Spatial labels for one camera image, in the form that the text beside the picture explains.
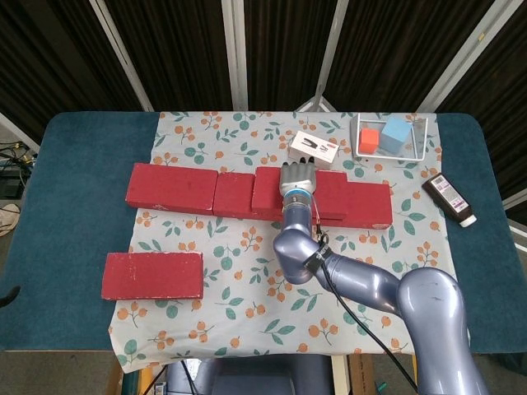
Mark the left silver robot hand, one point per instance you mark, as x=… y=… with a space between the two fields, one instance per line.
x=8 y=297

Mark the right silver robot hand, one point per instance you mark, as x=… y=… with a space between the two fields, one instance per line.
x=298 y=177

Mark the red brick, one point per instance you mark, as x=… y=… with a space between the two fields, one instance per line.
x=370 y=205
x=230 y=193
x=267 y=189
x=152 y=275
x=173 y=187

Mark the white stapler box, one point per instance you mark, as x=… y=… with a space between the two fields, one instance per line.
x=313 y=146

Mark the orange cube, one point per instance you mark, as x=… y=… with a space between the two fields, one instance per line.
x=368 y=142

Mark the beige shoe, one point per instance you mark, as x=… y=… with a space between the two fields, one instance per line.
x=7 y=218

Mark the floral print tablecloth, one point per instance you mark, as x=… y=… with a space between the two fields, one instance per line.
x=230 y=255

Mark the light blue cube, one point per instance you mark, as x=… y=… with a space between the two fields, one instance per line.
x=394 y=136

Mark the blue felt table cover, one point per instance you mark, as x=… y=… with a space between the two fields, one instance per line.
x=74 y=185

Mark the brown bottle with white cap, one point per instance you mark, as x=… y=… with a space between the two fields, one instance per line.
x=449 y=199

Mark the blue-grey robot torso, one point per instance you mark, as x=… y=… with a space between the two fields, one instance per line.
x=247 y=378

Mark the white partition frame post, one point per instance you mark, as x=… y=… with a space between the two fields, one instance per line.
x=123 y=57
x=461 y=57
x=329 y=53
x=235 y=53

